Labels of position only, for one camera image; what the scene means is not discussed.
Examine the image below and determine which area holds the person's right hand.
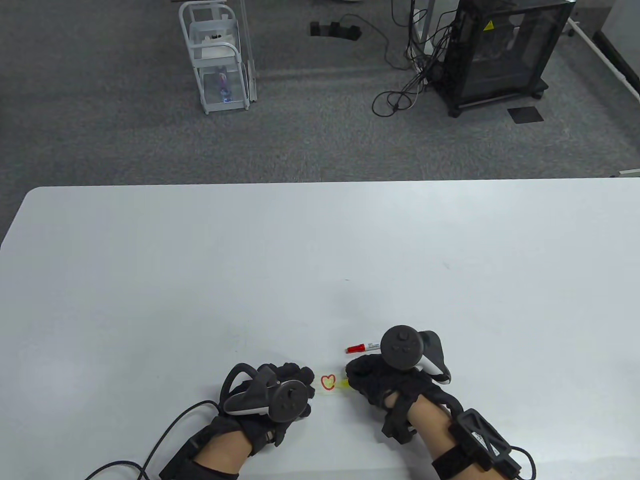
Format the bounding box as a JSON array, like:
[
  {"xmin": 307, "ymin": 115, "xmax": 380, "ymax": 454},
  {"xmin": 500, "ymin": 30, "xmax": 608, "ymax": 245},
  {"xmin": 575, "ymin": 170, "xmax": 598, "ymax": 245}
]
[{"xmin": 345, "ymin": 352, "xmax": 457, "ymax": 417}]

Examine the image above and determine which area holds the person's left hand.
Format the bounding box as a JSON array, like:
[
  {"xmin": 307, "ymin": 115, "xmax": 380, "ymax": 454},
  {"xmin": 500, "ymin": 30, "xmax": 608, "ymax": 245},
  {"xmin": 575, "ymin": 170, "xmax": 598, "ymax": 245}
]
[{"xmin": 210, "ymin": 362, "xmax": 316, "ymax": 457}]

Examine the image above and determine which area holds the lined paper strip heart outline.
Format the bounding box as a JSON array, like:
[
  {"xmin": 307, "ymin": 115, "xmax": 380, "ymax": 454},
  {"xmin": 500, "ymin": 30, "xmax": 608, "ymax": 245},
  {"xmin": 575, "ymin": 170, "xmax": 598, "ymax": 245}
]
[{"xmin": 306, "ymin": 367, "xmax": 353, "ymax": 397}]

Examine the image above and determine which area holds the person's right forearm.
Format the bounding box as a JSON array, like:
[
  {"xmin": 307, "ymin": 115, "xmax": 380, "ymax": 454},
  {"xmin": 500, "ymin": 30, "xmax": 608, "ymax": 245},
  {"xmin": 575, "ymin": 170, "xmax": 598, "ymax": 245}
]
[{"xmin": 407, "ymin": 395, "xmax": 461, "ymax": 467}]

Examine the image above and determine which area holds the person's left forearm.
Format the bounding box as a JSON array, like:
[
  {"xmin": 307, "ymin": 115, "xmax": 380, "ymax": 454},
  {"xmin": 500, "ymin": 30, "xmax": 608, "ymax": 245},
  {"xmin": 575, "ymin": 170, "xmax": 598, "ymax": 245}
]
[{"xmin": 196, "ymin": 431, "xmax": 254, "ymax": 474}]

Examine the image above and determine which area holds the black left forearm sleeve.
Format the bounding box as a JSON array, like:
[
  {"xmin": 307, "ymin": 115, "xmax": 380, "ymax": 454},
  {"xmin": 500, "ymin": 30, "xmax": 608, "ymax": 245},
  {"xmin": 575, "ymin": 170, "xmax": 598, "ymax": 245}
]
[{"xmin": 158, "ymin": 434, "xmax": 242, "ymax": 480}]

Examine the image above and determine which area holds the black right forearm tracker box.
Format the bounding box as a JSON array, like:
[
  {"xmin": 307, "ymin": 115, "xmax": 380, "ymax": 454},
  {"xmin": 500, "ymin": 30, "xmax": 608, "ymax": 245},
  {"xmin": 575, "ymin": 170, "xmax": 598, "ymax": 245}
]
[{"xmin": 431, "ymin": 407, "xmax": 523, "ymax": 480}]

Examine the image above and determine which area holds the grey white right hand controller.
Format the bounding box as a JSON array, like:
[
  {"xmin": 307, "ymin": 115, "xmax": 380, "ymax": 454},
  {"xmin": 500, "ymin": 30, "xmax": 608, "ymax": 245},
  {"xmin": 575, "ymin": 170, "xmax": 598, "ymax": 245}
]
[{"xmin": 380, "ymin": 325, "xmax": 454, "ymax": 385}]

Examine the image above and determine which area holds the dark grey left hand controller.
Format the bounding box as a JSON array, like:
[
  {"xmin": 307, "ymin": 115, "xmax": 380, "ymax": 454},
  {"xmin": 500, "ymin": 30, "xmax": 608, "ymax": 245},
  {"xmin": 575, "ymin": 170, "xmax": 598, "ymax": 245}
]
[{"xmin": 222, "ymin": 363, "xmax": 312, "ymax": 424}]

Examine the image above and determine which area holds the black square floor plate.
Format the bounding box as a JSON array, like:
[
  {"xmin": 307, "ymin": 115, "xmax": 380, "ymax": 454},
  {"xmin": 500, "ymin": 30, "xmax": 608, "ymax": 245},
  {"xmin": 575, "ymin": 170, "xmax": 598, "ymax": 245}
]
[{"xmin": 507, "ymin": 106, "xmax": 545, "ymax": 125}]

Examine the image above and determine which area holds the black glass equipment cabinet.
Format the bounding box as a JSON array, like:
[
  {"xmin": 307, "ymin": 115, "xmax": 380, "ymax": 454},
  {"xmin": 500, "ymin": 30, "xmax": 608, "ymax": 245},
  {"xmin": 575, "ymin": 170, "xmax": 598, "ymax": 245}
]
[{"xmin": 430, "ymin": 0, "xmax": 577, "ymax": 119}]

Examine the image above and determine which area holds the black power strip with adapters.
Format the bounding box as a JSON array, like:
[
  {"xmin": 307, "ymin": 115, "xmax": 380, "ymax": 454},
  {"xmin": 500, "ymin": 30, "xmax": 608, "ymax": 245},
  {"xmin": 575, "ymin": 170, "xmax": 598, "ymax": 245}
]
[{"xmin": 308, "ymin": 20, "xmax": 363, "ymax": 43}]

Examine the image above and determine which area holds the white metal table leg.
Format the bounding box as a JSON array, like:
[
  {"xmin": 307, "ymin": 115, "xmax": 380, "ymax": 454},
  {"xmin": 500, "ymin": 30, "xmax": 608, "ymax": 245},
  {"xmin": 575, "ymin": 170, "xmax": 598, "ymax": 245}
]
[{"xmin": 409, "ymin": 0, "xmax": 437, "ymax": 55}]

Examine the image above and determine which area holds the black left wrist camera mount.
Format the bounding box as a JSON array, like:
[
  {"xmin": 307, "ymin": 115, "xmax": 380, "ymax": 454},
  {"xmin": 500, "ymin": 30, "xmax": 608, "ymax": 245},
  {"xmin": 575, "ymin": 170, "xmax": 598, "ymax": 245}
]
[{"xmin": 249, "ymin": 424, "xmax": 282, "ymax": 457}]

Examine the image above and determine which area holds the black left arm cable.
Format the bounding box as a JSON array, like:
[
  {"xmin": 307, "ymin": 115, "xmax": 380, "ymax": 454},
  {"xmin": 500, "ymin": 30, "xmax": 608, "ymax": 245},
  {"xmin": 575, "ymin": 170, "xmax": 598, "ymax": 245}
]
[{"xmin": 82, "ymin": 399, "xmax": 223, "ymax": 480}]

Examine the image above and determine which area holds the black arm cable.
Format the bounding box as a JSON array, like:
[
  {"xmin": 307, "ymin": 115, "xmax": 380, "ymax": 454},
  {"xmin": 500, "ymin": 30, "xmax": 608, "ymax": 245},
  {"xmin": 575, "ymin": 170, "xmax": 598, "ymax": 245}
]
[
  {"xmin": 509, "ymin": 446, "xmax": 538, "ymax": 480},
  {"xmin": 82, "ymin": 399, "xmax": 223, "ymax": 480}
]

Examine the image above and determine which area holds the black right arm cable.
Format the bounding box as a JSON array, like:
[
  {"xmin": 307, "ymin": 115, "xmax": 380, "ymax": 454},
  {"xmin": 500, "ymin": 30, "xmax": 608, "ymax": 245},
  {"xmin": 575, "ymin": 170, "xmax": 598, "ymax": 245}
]
[{"xmin": 509, "ymin": 446, "xmax": 538, "ymax": 480}]

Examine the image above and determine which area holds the tangle of black floor cables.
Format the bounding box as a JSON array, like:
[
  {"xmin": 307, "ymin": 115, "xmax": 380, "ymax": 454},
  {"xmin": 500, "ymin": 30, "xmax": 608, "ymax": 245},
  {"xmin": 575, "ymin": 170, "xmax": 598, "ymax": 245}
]
[{"xmin": 371, "ymin": 0, "xmax": 453, "ymax": 119}]

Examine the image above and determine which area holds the white wire trolley cart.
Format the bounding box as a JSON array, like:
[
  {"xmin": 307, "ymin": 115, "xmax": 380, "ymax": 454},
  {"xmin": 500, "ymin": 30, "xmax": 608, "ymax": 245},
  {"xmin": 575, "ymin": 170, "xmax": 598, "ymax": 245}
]
[{"xmin": 178, "ymin": 0, "xmax": 259, "ymax": 115}]

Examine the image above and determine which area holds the white floor rail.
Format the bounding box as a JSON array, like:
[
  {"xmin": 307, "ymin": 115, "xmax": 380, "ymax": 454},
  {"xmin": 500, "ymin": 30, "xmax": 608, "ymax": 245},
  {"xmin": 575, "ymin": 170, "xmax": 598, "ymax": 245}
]
[{"xmin": 567, "ymin": 19, "xmax": 640, "ymax": 102}]

